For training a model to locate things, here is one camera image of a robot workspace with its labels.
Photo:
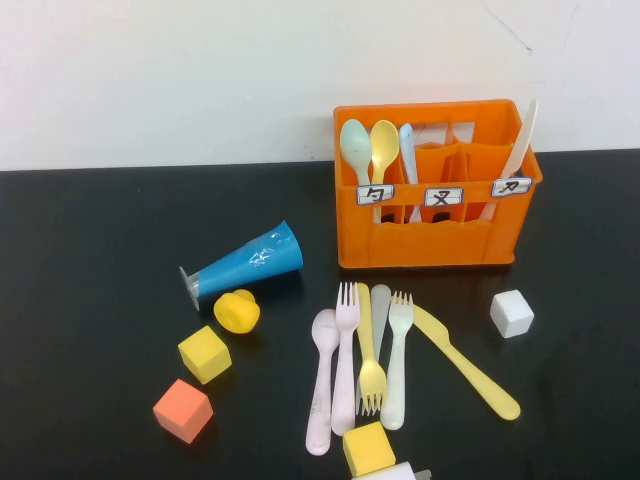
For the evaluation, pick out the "white label with fork character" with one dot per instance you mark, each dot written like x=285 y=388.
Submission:
x=443 y=197

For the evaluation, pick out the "pink plastic fork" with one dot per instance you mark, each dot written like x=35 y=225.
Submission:
x=345 y=370

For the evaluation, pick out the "yellow plastic knife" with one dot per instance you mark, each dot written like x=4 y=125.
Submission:
x=465 y=365

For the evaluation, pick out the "orange plastic cutlery holder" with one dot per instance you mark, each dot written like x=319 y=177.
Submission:
x=425 y=245

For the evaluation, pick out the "grey plastic knife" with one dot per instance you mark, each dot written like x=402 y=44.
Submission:
x=381 y=315

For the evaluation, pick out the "yellow rubber duck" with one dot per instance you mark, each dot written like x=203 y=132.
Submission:
x=236 y=312

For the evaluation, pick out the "white label with spoon character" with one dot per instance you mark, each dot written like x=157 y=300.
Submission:
x=375 y=194

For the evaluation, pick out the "yellow plastic fork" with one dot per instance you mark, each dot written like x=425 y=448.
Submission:
x=371 y=377

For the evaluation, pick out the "blue cone cup clear base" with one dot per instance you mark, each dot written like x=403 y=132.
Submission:
x=250 y=262

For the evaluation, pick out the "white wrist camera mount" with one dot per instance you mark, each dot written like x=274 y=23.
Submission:
x=390 y=473

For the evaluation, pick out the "mint green plastic spoon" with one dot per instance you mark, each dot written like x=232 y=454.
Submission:
x=355 y=142

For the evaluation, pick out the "light blue plastic spoon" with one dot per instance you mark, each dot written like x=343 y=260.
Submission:
x=406 y=145

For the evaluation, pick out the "yellow plastic spoon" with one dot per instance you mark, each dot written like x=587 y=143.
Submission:
x=384 y=142

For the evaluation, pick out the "white plastic knife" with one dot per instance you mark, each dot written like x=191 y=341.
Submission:
x=525 y=135

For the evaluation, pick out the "pink plastic spoon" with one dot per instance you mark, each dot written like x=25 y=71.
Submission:
x=322 y=360

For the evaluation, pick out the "white label with knife character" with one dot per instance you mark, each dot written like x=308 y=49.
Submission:
x=511 y=187

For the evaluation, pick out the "yellow foam cube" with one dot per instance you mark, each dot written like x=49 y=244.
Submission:
x=369 y=449
x=204 y=355

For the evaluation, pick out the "white foam cube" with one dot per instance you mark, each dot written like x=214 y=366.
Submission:
x=511 y=314

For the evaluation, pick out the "orange foam cube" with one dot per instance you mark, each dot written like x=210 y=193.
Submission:
x=181 y=411

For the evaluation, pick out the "pale green plastic fork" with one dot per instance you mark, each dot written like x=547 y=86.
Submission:
x=396 y=370

